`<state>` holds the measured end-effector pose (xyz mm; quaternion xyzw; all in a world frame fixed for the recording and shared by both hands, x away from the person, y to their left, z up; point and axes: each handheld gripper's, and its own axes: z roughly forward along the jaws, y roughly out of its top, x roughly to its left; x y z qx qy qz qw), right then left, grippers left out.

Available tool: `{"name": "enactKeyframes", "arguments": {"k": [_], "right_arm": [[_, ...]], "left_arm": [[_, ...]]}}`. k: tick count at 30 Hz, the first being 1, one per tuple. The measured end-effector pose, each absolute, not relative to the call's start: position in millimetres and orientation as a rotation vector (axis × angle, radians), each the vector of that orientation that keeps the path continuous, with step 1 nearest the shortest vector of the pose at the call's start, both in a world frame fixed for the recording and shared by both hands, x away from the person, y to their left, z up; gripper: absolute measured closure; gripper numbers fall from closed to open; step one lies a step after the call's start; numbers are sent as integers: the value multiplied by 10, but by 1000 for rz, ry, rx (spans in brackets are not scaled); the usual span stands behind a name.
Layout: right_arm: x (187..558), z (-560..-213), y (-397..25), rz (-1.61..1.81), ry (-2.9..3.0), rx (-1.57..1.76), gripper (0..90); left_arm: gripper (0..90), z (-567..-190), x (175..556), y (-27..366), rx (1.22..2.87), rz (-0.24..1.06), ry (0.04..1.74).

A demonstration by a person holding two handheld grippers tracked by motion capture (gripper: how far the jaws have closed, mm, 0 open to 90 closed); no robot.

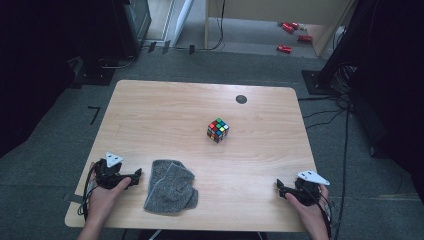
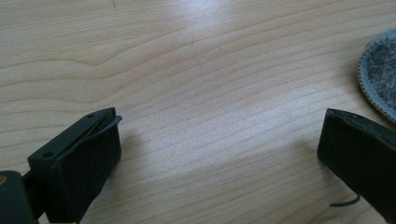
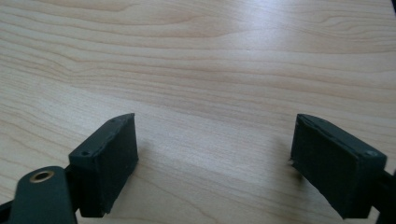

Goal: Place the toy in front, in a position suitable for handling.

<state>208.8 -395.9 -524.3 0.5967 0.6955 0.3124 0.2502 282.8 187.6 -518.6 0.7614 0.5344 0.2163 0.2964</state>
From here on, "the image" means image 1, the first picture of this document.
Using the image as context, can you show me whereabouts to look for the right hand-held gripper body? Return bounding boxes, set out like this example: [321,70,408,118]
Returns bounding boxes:
[287,170,331,206]

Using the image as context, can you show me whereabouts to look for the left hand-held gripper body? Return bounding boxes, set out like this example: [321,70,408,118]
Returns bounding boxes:
[94,151,134,190]

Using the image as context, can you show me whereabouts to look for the grey cloth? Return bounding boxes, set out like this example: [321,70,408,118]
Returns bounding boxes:
[143,159,199,216]

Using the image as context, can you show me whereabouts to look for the multicoloured puzzle cube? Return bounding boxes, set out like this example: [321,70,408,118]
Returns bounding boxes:
[206,117,230,144]

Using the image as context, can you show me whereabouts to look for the person's right hand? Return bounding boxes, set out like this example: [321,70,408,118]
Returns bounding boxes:
[285,185,331,229]

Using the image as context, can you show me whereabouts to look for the person's left hand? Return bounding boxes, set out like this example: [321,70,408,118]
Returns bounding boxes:
[88,162,132,219]

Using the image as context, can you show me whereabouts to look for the grey tape strip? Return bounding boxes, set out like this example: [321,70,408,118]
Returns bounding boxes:
[63,192,84,205]

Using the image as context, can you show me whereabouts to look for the black metal stand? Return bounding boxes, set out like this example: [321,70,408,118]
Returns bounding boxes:
[301,0,368,96]

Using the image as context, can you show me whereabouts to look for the dark curtain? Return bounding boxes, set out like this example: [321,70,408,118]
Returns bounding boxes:
[349,0,424,204]
[0,0,116,158]

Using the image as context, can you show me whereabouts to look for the dark glass-front cabinet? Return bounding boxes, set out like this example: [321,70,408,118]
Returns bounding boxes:
[113,0,153,58]

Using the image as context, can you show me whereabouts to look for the white leaning board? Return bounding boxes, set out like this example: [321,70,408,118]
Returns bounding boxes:
[173,0,196,46]

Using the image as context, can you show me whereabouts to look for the right hand-held gripper cable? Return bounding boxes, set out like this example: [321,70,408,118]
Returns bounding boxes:
[299,184,335,240]

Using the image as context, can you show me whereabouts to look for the hand-held gripper cable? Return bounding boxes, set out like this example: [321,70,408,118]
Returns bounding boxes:
[77,163,101,222]
[299,184,335,240]

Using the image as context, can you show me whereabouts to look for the left hand-held gripper cable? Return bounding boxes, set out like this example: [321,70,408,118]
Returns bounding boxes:
[77,163,101,222]

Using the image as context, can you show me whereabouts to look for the long black floor cable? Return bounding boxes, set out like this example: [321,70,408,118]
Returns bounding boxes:
[333,108,351,240]

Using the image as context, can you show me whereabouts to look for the black stand base plate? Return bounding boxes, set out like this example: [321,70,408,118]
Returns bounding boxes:
[71,56,118,88]

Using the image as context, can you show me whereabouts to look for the black looped cable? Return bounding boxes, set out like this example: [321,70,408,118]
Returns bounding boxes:
[98,54,138,70]

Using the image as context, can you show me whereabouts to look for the bundle of black cables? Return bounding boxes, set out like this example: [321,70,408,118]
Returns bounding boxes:
[333,63,358,95]

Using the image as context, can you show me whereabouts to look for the black hanging cable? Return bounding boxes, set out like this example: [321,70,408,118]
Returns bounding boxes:
[196,0,226,52]

